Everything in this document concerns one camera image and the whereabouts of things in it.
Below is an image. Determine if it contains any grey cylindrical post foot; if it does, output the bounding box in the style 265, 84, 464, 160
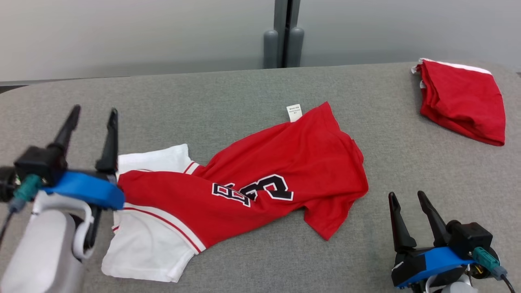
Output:
287, 27, 305, 68
263, 29, 280, 69

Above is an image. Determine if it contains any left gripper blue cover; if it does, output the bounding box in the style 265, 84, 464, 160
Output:
43, 104, 126, 249

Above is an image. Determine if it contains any arm cable teal plug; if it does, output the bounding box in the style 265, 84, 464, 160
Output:
0, 174, 42, 247
472, 247, 518, 293

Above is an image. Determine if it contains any grey partition post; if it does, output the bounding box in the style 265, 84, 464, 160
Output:
274, 0, 302, 68

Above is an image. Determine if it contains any plain red garment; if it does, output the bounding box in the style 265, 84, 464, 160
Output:
411, 58, 506, 147

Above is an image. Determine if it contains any left arm cable teal plug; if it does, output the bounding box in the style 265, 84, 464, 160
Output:
0, 174, 42, 247

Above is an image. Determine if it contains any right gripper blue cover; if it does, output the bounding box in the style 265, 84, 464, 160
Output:
387, 190, 475, 290

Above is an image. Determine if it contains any right arm cable teal plug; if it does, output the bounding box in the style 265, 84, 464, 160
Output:
472, 247, 518, 293

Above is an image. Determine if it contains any red jersey with black number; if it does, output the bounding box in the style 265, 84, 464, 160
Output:
101, 102, 369, 283

